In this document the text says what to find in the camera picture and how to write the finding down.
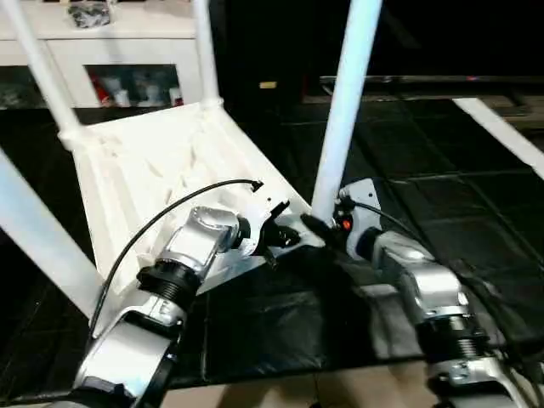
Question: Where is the white plastic table top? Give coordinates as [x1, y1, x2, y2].
[59, 99, 331, 294]

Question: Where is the white plastic table leg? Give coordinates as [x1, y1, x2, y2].
[310, 0, 383, 224]
[0, 146, 107, 322]
[3, 0, 86, 147]
[191, 0, 224, 110]

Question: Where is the black work mat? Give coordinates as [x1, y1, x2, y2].
[0, 93, 544, 400]

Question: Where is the white flat strip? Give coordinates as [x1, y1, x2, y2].
[453, 96, 544, 179]

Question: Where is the white glass-door cabinet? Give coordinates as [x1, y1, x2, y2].
[0, 0, 205, 110]

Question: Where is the grey crumpled object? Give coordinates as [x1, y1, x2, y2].
[66, 0, 114, 28]

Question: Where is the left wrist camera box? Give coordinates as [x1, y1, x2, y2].
[234, 189, 294, 260]

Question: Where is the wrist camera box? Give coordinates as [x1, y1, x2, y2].
[234, 189, 294, 260]
[338, 177, 379, 235]

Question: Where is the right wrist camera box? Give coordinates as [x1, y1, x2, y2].
[338, 177, 379, 235]

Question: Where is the dark long rail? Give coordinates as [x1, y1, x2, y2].
[319, 74, 544, 90]

